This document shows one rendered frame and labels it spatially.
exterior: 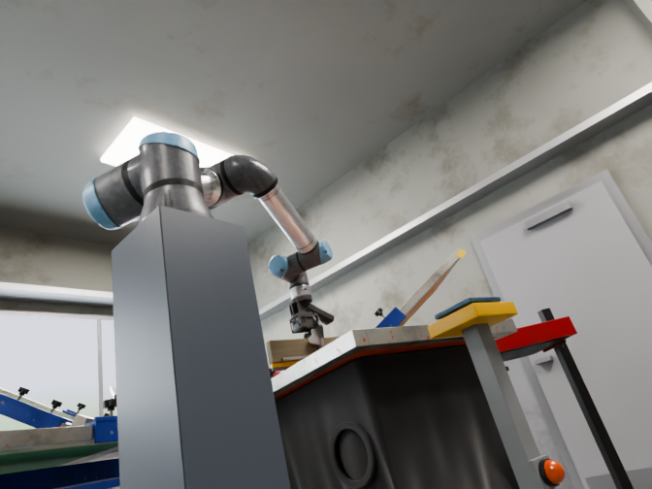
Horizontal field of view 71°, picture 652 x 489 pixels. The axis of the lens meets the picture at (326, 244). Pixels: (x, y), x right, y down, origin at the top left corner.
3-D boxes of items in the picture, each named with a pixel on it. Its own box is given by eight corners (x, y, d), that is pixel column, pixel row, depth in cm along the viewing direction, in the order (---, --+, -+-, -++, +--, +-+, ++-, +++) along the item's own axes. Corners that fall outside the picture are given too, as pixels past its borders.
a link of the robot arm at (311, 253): (257, 135, 135) (334, 246, 162) (227, 150, 138) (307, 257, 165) (252, 153, 126) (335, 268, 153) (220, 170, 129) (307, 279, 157)
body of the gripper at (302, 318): (291, 336, 160) (285, 304, 165) (311, 334, 165) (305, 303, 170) (302, 328, 155) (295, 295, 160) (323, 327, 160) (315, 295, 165)
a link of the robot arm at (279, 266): (291, 246, 156) (306, 255, 165) (264, 258, 159) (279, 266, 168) (296, 267, 152) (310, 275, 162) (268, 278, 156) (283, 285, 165)
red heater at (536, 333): (536, 356, 261) (527, 336, 266) (578, 336, 220) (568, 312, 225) (436, 380, 253) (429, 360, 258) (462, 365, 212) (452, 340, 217)
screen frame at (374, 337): (517, 331, 129) (512, 318, 130) (356, 346, 96) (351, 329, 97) (359, 396, 185) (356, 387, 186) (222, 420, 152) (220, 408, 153)
